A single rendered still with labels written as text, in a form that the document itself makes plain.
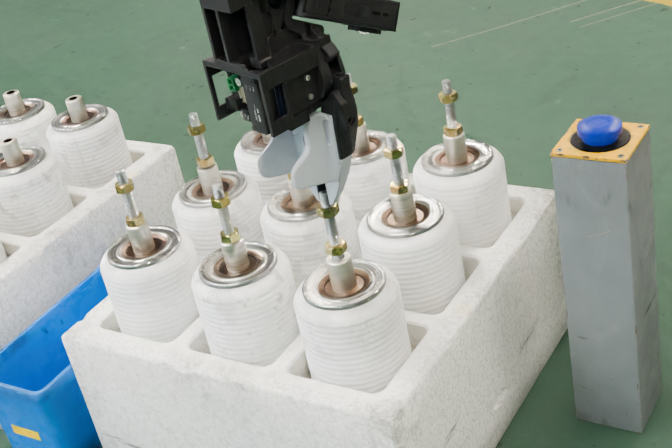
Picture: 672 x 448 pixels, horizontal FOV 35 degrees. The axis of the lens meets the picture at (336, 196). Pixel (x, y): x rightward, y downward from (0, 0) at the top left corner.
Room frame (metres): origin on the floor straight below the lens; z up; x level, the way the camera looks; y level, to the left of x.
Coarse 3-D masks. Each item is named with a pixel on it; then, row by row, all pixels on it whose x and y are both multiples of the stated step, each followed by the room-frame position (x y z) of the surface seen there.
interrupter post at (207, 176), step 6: (198, 168) 1.04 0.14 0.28; (204, 168) 1.03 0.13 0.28; (210, 168) 1.03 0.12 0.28; (216, 168) 1.03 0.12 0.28; (198, 174) 1.03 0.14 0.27; (204, 174) 1.03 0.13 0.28; (210, 174) 1.03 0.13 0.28; (216, 174) 1.03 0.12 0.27; (204, 180) 1.03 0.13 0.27; (210, 180) 1.03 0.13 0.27; (216, 180) 1.03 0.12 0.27; (204, 186) 1.03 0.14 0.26; (210, 186) 1.03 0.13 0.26; (204, 192) 1.03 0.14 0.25; (210, 192) 1.03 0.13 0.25
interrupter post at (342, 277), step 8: (328, 256) 0.81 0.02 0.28; (344, 256) 0.80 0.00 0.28; (328, 264) 0.80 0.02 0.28; (336, 264) 0.79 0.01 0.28; (344, 264) 0.79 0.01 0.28; (352, 264) 0.80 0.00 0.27; (336, 272) 0.79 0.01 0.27; (344, 272) 0.79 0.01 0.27; (352, 272) 0.80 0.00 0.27; (336, 280) 0.79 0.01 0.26; (344, 280) 0.79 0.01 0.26; (352, 280) 0.80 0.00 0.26; (336, 288) 0.79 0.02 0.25; (344, 288) 0.79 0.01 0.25; (352, 288) 0.79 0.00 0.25
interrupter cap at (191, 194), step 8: (224, 176) 1.06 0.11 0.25; (232, 176) 1.05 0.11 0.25; (240, 176) 1.05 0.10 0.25; (184, 184) 1.06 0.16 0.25; (192, 184) 1.06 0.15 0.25; (200, 184) 1.05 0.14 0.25; (224, 184) 1.05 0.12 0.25; (232, 184) 1.04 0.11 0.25; (240, 184) 1.03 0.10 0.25; (184, 192) 1.04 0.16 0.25; (192, 192) 1.04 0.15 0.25; (200, 192) 1.04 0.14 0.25; (232, 192) 1.02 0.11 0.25; (240, 192) 1.02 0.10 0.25; (184, 200) 1.02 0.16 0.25; (192, 200) 1.02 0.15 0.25; (200, 200) 1.01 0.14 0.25; (208, 200) 1.01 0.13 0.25
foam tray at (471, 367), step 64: (512, 192) 1.02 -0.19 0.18; (512, 256) 0.90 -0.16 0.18; (448, 320) 0.82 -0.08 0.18; (512, 320) 0.89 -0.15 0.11; (128, 384) 0.88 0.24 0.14; (192, 384) 0.83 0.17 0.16; (256, 384) 0.78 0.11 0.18; (320, 384) 0.76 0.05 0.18; (448, 384) 0.77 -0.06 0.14; (512, 384) 0.87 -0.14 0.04
